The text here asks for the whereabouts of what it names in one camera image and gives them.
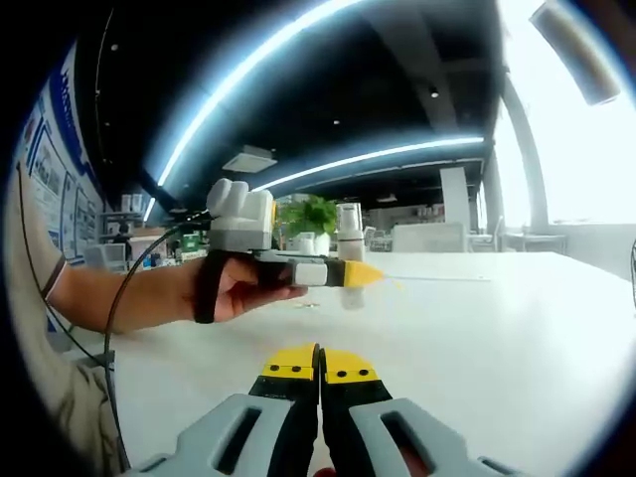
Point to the potted green plant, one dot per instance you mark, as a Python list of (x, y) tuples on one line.
[(310, 213)]

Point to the short ceiling light strip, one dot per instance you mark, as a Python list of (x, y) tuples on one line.
[(149, 208)]

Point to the person's beige shirt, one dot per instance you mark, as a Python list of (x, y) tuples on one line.
[(45, 348)]

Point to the ceiling air vent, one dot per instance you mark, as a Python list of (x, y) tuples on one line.
[(251, 160)]

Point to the clear pump bottle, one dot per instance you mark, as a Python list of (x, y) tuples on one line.
[(350, 246)]

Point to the blue white wall poster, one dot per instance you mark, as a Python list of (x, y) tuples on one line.
[(59, 174)]

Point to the white chair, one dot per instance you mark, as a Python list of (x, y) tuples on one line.
[(487, 233)]

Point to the clear pump bottle cover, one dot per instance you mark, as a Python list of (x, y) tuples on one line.
[(349, 218)]

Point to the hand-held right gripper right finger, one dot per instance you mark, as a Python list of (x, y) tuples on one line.
[(397, 437)]

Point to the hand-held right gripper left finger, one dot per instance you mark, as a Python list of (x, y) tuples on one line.
[(243, 432)]

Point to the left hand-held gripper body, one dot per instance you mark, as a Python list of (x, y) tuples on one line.
[(243, 218)]

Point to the curved ceiling light strip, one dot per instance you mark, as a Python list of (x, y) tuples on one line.
[(372, 154)]

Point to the black wall monitor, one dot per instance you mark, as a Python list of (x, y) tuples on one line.
[(576, 49)]

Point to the white low partition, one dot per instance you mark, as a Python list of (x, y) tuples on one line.
[(429, 237)]

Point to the person's left hand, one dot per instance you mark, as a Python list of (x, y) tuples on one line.
[(233, 293)]

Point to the green packet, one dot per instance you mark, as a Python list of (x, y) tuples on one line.
[(189, 243)]

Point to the long ceiling light strip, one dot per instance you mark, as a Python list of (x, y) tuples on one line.
[(208, 107)]

